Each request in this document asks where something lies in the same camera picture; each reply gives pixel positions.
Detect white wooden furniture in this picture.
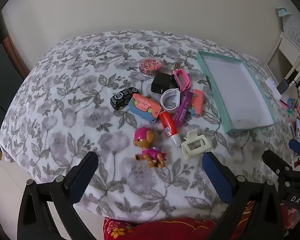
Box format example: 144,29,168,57
262,12,300,90

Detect dark grey cabinet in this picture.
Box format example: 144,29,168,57
0,12,18,113

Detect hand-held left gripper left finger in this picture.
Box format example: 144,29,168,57
17,151,99,240

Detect grey floral blanket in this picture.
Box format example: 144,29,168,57
0,30,300,223

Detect pink smartwatch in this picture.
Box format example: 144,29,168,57
171,69,191,92

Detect teal cardboard box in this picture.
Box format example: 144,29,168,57
196,51,277,134

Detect printed orange blue fidget toy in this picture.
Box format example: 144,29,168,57
129,94,162,123

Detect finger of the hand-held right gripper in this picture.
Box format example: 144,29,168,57
288,138,300,157
262,149,294,199

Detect white power adapter box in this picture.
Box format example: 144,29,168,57
264,78,283,100

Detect dark grey power bank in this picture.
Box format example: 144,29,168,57
276,79,290,94

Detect clear round pink case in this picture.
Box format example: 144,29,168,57
139,57,164,77

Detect black toy car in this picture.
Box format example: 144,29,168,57
110,87,141,110

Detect pink puppy toy figure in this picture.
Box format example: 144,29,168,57
133,127,167,169

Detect brown wooden bed frame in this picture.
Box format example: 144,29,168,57
3,36,30,77

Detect purple lighter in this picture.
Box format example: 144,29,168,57
174,91,193,123

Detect white wristband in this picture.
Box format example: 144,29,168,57
160,89,182,110

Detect red floral cloth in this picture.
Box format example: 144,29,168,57
103,200,300,240

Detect black charger plug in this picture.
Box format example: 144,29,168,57
151,73,174,94

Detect cream hair claw clip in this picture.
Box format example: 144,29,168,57
181,129,213,159

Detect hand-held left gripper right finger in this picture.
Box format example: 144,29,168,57
202,151,284,240

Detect pale blue wall sticker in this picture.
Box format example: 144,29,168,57
276,5,293,18

